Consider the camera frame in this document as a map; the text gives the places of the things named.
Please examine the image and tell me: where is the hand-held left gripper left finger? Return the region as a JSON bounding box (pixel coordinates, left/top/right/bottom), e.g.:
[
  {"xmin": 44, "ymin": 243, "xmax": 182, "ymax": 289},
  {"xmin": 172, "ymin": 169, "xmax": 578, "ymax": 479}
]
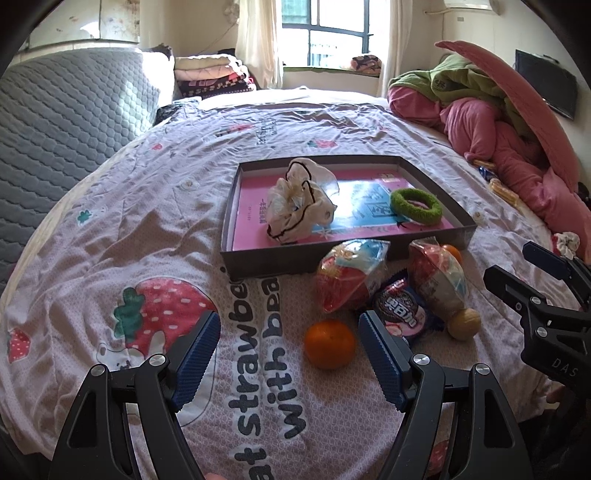
[{"xmin": 51, "ymin": 311, "xmax": 222, "ymax": 480}]

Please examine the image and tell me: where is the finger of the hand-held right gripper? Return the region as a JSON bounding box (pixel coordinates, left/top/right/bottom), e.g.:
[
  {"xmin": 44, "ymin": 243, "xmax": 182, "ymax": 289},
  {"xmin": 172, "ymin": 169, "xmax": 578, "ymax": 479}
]
[
  {"xmin": 483, "ymin": 265, "xmax": 591, "ymax": 334},
  {"xmin": 523, "ymin": 241, "xmax": 591, "ymax": 297}
]

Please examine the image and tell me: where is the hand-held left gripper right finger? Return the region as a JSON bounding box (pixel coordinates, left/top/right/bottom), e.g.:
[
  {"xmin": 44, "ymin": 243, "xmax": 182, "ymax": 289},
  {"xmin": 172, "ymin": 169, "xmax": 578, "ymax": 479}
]
[{"xmin": 359, "ymin": 310, "xmax": 536, "ymax": 480}]

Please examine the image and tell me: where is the walnut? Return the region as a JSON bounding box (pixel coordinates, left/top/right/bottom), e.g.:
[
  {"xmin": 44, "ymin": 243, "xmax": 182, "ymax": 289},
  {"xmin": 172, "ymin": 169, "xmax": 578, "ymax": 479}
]
[{"xmin": 447, "ymin": 308, "xmax": 482, "ymax": 341}]

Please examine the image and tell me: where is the toy egg packet red top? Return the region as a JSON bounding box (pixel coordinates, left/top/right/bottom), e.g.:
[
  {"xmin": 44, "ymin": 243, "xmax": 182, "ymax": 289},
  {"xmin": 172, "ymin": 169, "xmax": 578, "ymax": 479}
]
[{"xmin": 409, "ymin": 237, "xmax": 470, "ymax": 319}]

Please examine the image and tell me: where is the toy egg packet blue top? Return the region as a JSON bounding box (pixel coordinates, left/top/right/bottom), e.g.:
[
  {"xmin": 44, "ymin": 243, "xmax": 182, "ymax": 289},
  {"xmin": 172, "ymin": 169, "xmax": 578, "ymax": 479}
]
[{"xmin": 315, "ymin": 239, "xmax": 391, "ymax": 315}]

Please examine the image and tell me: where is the grey cardboard tray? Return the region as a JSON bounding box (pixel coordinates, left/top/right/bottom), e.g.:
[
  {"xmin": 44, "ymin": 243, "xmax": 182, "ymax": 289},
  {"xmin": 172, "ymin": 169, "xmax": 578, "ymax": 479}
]
[{"xmin": 220, "ymin": 155, "xmax": 478, "ymax": 278}]

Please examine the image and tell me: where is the white scrunchie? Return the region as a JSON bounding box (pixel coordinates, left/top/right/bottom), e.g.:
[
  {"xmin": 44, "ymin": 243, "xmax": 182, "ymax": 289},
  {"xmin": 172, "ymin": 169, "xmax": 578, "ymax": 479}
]
[{"xmin": 554, "ymin": 232, "xmax": 581, "ymax": 259}]

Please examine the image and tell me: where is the dark chocolate snack packet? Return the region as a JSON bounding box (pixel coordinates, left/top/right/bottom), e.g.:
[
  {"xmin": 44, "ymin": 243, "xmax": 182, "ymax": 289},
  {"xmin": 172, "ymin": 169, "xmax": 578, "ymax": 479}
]
[{"xmin": 365, "ymin": 272, "xmax": 446, "ymax": 344}]

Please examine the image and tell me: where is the clear wrapped biscuit packet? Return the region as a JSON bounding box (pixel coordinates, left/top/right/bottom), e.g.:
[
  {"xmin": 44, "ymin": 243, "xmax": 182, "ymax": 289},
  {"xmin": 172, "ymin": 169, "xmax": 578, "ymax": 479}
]
[{"xmin": 489, "ymin": 178, "xmax": 516, "ymax": 202}]

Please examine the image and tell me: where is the green fuzzy scrunchie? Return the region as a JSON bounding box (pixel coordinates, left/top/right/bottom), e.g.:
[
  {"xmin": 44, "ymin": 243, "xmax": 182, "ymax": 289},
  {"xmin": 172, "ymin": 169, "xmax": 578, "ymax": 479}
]
[{"xmin": 390, "ymin": 188, "xmax": 441, "ymax": 227}]

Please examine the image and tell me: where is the pink quilt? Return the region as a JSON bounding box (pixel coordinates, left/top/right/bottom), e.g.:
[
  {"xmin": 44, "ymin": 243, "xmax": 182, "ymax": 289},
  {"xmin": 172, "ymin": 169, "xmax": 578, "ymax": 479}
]
[{"xmin": 387, "ymin": 85, "xmax": 591, "ymax": 232}]

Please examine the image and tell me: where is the strawberry printed bedsheet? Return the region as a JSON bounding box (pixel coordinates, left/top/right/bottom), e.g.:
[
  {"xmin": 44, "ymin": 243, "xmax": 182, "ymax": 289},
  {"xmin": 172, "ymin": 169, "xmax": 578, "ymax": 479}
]
[{"xmin": 0, "ymin": 88, "xmax": 591, "ymax": 480}]

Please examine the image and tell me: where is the pink curved mat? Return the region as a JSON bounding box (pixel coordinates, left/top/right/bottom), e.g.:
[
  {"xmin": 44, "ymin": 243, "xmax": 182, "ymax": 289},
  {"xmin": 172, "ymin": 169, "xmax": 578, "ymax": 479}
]
[{"xmin": 435, "ymin": 41, "xmax": 587, "ymax": 190}]

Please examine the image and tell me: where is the pink and blue book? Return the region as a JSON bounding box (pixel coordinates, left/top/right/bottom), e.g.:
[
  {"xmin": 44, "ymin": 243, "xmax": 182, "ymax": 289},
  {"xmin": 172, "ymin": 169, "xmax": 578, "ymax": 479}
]
[{"xmin": 233, "ymin": 167, "xmax": 455, "ymax": 252}]

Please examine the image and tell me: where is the cream organza scrunchie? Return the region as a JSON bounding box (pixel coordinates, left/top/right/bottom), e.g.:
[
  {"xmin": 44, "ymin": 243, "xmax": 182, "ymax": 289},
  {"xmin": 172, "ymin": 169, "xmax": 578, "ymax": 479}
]
[{"xmin": 266, "ymin": 158, "xmax": 340, "ymax": 244}]

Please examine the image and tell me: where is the black television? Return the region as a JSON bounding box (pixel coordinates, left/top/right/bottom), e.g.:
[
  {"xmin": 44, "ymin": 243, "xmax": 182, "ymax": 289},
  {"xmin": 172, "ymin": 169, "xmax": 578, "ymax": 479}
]
[{"xmin": 515, "ymin": 50, "xmax": 578, "ymax": 121}]

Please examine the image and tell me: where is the green blanket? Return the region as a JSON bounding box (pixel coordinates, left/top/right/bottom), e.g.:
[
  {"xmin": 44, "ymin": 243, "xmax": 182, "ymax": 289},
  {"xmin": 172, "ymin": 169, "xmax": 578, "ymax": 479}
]
[{"xmin": 388, "ymin": 53, "xmax": 536, "ymax": 139}]

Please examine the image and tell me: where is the dark patterned folded blanket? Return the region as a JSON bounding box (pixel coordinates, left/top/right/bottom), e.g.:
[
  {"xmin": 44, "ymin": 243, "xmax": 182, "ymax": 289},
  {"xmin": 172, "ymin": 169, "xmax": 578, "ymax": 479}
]
[{"xmin": 175, "ymin": 71, "xmax": 257, "ymax": 100}]

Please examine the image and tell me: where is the white air conditioner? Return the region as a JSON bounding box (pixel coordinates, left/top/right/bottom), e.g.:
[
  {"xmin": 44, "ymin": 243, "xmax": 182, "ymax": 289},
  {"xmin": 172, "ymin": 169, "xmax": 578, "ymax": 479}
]
[{"xmin": 443, "ymin": 0, "xmax": 502, "ymax": 14}]

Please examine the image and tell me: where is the cream curtain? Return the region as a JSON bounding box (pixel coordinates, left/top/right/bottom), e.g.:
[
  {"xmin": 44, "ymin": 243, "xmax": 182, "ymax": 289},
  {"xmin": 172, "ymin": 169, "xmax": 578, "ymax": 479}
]
[
  {"xmin": 381, "ymin": 0, "xmax": 445, "ymax": 93},
  {"xmin": 235, "ymin": 0, "xmax": 284, "ymax": 90}
]

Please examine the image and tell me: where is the grey quilted headboard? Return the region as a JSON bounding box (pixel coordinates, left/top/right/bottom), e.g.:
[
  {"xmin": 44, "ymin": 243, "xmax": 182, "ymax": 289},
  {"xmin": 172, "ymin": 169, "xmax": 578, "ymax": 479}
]
[{"xmin": 0, "ymin": 46, "xmax": 162, "ymax": 287}]

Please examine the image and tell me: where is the cream folded blanket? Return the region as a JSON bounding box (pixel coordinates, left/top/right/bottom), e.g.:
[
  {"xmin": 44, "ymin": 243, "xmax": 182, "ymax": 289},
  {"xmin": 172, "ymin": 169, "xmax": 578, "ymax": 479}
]
[{"xmin": 174, "ymin": 55, "xmax": 245, "ymax": 75}]

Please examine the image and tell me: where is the window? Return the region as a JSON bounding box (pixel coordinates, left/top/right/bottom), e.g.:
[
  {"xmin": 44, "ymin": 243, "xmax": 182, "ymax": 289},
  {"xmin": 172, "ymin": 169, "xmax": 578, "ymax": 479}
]
[{"xmin": 281, "ymin": 0, "xmax": 393, "ymax": 68}]

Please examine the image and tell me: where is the white scuffed cabinet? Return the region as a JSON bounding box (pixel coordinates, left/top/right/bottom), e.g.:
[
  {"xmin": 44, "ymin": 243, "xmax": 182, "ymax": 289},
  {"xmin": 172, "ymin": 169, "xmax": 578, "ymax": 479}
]
[{"xmin": 28, "ymin": 0, "xmax": 141, "ymax": 47}]

